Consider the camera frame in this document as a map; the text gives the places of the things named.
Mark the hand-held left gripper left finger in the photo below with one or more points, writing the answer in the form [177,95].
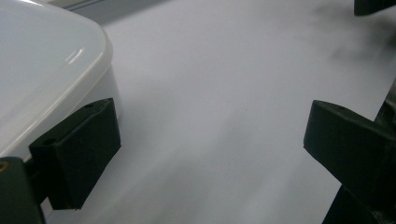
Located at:
[77,155]

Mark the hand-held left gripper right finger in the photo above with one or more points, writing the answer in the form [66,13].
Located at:
[348,146]

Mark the white plastic container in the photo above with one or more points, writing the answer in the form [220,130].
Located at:
[40,62]

